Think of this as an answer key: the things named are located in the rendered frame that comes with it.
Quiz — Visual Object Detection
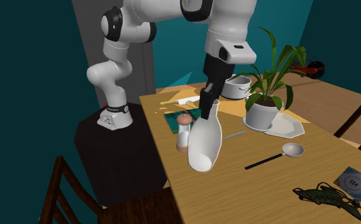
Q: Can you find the yellow-handled knife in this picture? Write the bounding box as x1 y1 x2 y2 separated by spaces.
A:
160 95 201 106

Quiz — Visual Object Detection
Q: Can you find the grey door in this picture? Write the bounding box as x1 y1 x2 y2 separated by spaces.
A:
71 0 157 109

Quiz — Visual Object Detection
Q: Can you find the dark robot stand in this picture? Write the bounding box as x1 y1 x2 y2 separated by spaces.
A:
74 102 169 207

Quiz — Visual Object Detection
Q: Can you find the grey ladle with black handle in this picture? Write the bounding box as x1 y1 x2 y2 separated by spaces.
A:
244 142 306 171

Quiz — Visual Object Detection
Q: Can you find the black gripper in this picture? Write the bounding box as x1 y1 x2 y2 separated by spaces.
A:
198 53 236 120

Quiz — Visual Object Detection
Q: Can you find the green book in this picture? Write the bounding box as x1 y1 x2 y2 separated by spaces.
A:
163 108 203 135

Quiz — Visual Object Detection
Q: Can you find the thin grey utensil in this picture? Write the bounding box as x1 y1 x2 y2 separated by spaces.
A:
222 130 247 141

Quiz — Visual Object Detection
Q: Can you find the red and black appliance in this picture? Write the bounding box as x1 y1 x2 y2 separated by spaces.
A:
290 60 327 80

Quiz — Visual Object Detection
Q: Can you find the green plant in white pot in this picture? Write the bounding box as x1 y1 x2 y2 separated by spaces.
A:
229 26 308 133

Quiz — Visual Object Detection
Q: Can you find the silver cooking pot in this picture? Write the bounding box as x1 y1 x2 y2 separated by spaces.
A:
220 75 253 101

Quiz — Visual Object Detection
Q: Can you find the wooden table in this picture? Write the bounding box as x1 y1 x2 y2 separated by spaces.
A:
138 81 361 224

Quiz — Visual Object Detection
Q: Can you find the dark wooden chair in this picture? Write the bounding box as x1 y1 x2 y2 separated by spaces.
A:
333 92 361 158
38 155 185 224

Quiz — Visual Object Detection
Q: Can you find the white vase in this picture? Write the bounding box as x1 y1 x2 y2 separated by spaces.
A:
187 99 223 173

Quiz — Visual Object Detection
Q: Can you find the white octagonal plate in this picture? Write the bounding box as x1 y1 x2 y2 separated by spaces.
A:
263 111 306 139

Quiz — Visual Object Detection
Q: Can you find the white brown-topped pepper mill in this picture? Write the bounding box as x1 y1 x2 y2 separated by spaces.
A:
175 113 194 153

